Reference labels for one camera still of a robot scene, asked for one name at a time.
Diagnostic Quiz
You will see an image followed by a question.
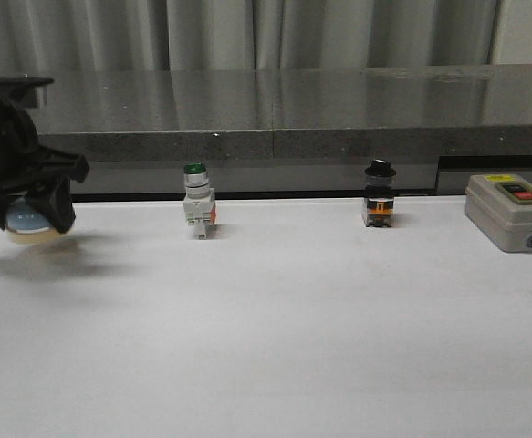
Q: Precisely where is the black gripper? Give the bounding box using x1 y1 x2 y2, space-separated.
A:
0 95 89 234

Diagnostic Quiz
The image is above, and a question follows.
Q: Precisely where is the blue cream call bell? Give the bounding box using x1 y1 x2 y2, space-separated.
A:
5 197 64 245

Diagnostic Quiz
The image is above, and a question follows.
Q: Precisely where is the grey curtain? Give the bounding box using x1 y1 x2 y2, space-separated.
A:
0 1 532 72

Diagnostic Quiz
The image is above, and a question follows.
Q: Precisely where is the dark grey stone counter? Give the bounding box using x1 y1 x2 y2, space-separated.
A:
25 65 532 200

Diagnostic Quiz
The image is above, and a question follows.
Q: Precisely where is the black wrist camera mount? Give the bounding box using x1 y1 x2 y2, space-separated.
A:
0 75 55 109

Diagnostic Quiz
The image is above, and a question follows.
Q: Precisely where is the green pushbutton switch white body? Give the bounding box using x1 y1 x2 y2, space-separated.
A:
183 162 216 239

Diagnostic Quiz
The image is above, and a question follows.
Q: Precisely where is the black selector switch orange body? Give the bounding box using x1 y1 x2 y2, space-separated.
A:
362 159 397 227

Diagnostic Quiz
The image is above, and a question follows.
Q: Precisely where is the grey start stop switch box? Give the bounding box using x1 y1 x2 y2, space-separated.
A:
465 174 532 253

